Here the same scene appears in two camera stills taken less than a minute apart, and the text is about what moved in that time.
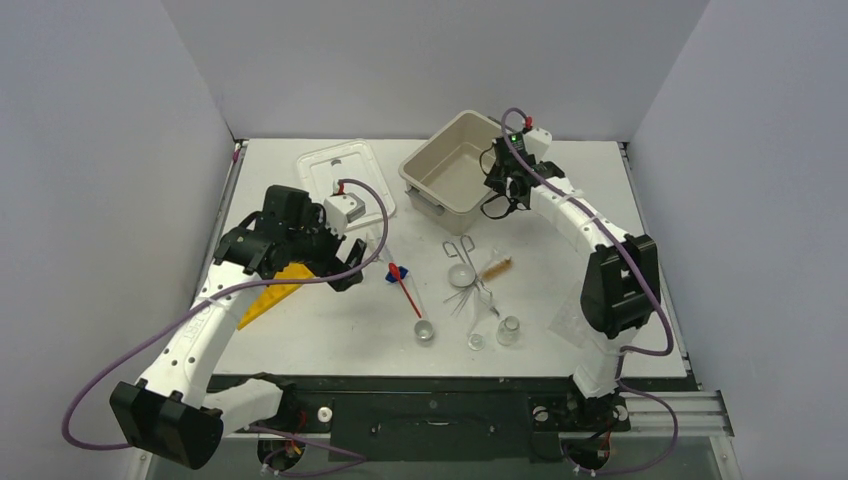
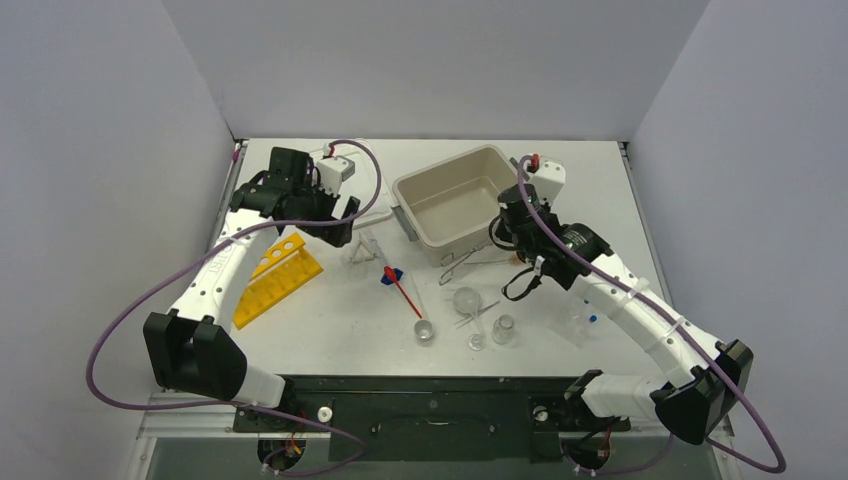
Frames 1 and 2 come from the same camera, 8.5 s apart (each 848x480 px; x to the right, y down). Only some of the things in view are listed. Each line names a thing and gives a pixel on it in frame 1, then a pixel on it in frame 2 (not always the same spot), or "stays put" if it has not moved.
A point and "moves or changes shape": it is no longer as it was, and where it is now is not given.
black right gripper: (506, 176) to (515, 216)
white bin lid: (348, 161) stays put
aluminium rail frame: (659, 435) stays put
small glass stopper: (476, 342) stays put
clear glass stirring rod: (417, 294) stays put
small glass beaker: (423, 332) stays put
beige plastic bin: (442, 175) moves or changes shape
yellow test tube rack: (272, 295) stays put
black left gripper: (339, 274) to (336, 235)
